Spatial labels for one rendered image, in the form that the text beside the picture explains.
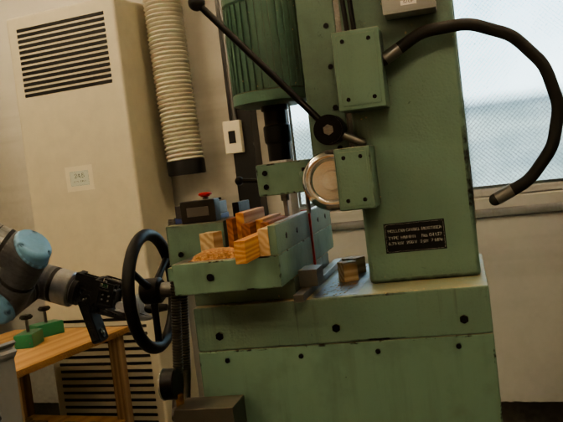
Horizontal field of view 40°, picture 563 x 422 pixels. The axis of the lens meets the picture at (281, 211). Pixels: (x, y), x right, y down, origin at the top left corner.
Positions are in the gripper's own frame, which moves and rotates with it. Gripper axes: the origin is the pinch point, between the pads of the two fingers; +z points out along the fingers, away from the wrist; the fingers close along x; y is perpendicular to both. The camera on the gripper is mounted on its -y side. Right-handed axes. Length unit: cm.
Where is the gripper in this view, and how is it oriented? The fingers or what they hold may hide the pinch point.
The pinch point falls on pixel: (147, 319)
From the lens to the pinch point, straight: 195.6
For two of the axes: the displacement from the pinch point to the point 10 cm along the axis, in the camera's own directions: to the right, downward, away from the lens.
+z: 9.5, 2.4, -2.0
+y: 2.2, -9.7, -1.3
